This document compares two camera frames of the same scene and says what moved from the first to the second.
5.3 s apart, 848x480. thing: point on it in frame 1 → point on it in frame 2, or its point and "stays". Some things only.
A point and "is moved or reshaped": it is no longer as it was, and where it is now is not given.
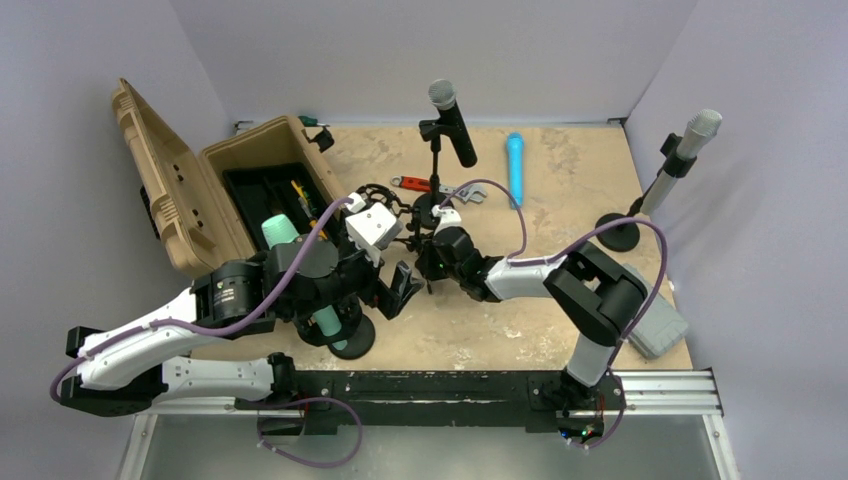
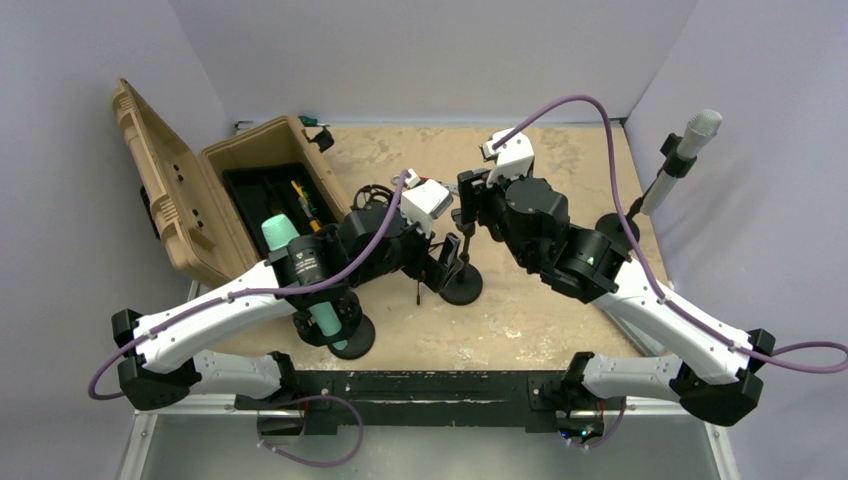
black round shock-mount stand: (356, 330) stays
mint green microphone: (280, 229) stays
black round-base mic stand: (422, 211) is moved or reshaped
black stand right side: (624, 237) stays
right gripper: (434, 274) → (473, 187)
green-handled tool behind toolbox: (311, 122) stays
